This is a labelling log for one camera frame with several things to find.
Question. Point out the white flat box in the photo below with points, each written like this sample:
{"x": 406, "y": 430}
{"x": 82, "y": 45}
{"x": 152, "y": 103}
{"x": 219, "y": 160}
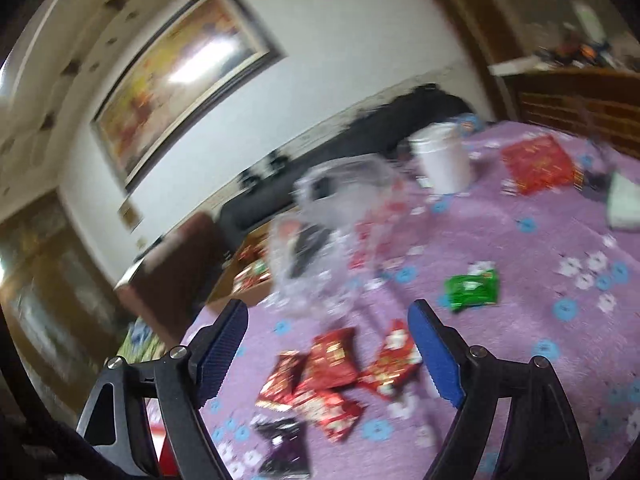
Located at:
{"x": 515, "y": 66}

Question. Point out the dark purple snack packet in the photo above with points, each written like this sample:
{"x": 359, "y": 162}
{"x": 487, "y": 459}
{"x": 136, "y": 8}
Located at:
{"x": 285, "y": 447}

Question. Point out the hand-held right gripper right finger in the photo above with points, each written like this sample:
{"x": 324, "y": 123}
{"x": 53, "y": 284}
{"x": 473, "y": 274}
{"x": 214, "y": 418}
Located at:
{"x": 435, "y": 355}

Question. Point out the dark wooden cabinet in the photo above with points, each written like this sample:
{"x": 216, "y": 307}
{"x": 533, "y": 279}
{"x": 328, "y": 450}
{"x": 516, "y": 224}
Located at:
{"x": 45, "y": 285}

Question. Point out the green patterned cloth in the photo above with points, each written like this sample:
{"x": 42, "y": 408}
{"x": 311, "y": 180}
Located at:
{"x": 142, "y": 342}

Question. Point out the black camera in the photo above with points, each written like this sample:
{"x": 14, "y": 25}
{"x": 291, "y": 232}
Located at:
{"x": 250, "y": 177}
{"x": 277, "y": 161}

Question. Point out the purple floral tablecloth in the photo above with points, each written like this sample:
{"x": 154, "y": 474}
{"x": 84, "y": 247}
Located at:
{"x": 525, "y": 270}

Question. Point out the red sheer pouch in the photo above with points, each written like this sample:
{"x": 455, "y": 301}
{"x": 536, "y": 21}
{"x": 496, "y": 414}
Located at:
{"x": 537, "y": 162}

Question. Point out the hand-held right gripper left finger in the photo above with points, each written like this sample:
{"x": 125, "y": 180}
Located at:
{"x": 222, "y": 350}

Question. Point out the brown cardboard box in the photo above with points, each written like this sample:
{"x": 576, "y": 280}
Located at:
{"x": 225, "y": 280}

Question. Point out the small framed wall picture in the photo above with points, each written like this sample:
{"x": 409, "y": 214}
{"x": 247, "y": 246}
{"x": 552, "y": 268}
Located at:
{"x": 131, "y": 216}

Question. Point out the wooden sideboard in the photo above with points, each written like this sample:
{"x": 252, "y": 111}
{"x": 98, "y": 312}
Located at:
{"x": 575, "y": 100}

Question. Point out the red gold snack packet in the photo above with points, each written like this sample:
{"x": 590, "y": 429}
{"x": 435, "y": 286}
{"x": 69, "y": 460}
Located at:
{"x": 280, "y": 380}
{"x": 390, "y": 365}
{"x": 330, "y": 360}

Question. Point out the brown armchair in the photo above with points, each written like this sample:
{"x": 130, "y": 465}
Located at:
{"x": 175, "y": 270}

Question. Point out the green snack packet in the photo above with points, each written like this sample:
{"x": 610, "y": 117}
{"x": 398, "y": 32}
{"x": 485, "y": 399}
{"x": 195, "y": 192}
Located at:
{"x": 472, "y": 290}

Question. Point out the framed wall painting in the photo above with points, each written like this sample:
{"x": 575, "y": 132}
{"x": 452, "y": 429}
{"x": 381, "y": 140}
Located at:
{"x": 175, "y": 80}

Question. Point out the white plastic jar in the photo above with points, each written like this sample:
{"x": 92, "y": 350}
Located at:
{"x": 442, "y": 160}

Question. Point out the white knit glove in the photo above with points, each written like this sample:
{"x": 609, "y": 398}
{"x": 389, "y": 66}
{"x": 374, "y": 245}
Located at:
{"x": 625, "y": 205}

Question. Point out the red white patterned snack packet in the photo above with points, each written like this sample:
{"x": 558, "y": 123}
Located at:
{"x": 327, "y": 412}

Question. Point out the black sofa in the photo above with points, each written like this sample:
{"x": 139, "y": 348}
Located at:
{"x": 380, "y": 125}

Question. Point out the clear plastic bag red print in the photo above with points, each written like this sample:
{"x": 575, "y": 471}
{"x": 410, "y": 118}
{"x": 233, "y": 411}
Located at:
{"x": 330, "y": 210}

